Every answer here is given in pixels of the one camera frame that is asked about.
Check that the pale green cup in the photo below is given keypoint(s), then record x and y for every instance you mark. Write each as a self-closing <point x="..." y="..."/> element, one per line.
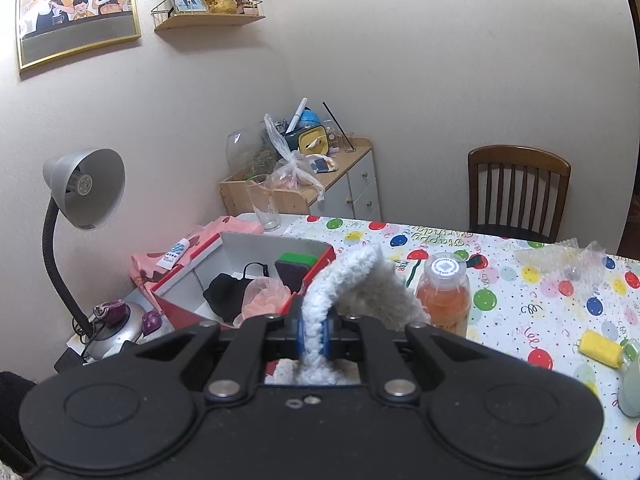
<point x="631" y="395"/>

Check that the purple ornament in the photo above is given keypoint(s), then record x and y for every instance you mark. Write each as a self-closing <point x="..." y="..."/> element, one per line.
<point x="152" y="322"/>
<point x="112" y="311"/>

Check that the clear plastic dome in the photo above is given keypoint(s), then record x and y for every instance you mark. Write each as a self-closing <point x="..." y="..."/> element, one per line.
<point x="245" y="150"/>

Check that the wooden side cabinet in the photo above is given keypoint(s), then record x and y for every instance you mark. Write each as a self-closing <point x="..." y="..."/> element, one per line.
<point x="360" y="180"/>

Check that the pink bath pouf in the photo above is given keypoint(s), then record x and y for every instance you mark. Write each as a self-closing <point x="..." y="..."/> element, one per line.
<point x="267" y="301"/>

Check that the black face mask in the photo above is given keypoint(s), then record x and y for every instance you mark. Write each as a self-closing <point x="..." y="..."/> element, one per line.
<point x="225" y="292"/>

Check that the green sponge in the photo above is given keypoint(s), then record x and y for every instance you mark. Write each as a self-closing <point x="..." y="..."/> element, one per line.
<point x="295" y="272"/>

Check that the small blue globe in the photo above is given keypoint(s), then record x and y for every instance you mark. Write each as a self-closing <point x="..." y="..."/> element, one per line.
<point x="312" y="119"/>

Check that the drinking glass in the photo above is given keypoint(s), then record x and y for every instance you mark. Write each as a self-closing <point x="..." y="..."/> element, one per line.
<point x="263" y="205"/>

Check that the grey desk lamp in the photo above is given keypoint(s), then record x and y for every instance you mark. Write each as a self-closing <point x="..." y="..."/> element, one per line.
<point x="95" y="190"/>

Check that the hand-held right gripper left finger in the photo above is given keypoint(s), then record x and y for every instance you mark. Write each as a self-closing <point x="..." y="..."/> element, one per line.
<point x="250" y="355"/>

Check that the thin black stick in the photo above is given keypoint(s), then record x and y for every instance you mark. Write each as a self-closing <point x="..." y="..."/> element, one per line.
<point x="339" y="126"/>

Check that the orange drink bottle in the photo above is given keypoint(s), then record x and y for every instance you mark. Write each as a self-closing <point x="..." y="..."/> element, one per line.
<point x="442" y="305"/>

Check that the wooden wall shelf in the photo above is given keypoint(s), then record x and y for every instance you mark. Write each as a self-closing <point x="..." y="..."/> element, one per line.
<point x="210" y="22"/>

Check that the white fluffy cloth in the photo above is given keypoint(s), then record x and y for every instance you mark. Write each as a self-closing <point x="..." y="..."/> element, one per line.
<point x="350" y="280"/>

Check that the white toothpaste tube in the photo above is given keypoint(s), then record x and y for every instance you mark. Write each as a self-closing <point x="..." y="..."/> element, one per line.
<point x="174" y="253"/>

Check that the wall poster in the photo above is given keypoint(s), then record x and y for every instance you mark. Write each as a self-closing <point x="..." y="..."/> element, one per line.
<point x="75" y="10"/>

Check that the yellow box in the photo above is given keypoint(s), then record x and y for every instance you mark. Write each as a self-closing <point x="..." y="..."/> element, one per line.
<point x="312" y="142"/>

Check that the yellow sponge roll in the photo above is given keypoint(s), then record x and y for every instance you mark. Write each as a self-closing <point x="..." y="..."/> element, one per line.
<point x="600" y="349"/>

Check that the small figurine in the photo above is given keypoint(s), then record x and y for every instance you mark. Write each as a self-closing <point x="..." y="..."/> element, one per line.
<point x="247" y="0"/>

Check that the balloon print tablecloth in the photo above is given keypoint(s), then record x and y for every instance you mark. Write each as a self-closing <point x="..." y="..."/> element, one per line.
<point x="525" y="300"/>

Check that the clear bubble wrap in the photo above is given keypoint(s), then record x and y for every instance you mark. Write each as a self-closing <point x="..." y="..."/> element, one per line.
<point x="560" y="260"/>

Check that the red cardboard box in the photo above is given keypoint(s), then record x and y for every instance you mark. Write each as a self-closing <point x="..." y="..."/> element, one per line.
<point x="180" y="312"/>

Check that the clear plastic bag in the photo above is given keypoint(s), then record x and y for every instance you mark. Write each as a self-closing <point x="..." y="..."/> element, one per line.
<point x="295" y="172"/>

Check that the brown wooden chair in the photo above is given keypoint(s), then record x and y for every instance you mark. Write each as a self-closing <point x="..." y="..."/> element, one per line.
<point x="517" y="157"/>

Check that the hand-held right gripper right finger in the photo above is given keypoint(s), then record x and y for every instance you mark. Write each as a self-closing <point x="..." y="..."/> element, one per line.
<point x="380" y="355"/>

